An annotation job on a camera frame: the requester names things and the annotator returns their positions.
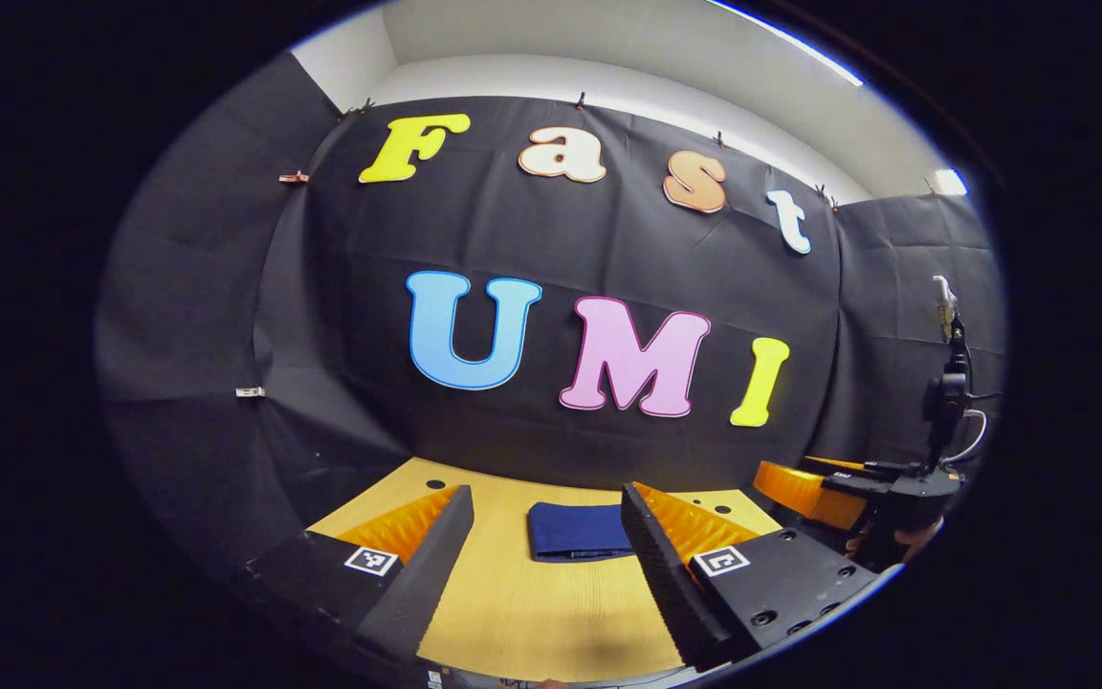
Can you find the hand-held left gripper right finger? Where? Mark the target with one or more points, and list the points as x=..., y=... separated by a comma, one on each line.
x=671, y=584

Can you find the blue jeans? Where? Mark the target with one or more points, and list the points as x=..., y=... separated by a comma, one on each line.
x=575, y=531

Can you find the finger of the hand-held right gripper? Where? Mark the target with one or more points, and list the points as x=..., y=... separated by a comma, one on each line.
x=800, y=493
x=838, y=466

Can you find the black backdrop cloth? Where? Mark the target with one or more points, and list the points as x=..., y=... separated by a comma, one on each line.
x=608, y=239

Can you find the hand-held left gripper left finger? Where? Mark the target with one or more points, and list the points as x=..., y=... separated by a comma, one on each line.
x=427, y=584

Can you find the copper coloured clip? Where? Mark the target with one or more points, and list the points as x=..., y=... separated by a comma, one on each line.
x=295, y=177

